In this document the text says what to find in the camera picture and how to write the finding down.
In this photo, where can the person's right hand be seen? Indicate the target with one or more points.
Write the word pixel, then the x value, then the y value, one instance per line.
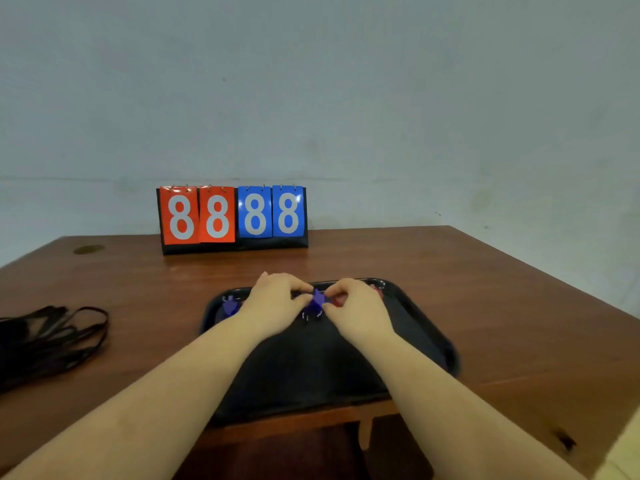
pixel 360 314

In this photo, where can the person's left hand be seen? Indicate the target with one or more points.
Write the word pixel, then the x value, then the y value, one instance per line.
pixel 270 307

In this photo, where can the person's right thumb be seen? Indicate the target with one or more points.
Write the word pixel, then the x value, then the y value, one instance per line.
pixel 333 307

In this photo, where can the person's left thumb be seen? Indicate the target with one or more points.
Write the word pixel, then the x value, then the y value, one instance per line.
pixel 303 300

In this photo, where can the blue plastic clip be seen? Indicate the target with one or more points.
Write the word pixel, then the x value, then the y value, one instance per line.
pixel 230 306
pixel 318 300

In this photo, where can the person's left forearm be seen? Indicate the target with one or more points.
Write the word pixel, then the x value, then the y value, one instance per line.
pixel 150 404

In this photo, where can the person's right forearm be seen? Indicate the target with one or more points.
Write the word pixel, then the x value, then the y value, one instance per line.
pixel 450 409

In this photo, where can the black plastic tray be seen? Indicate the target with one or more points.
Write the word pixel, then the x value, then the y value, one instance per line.
pixel 305 364

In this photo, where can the red and blue flip scoreboard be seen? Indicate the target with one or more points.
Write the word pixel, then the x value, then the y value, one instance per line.
pixel 232 219

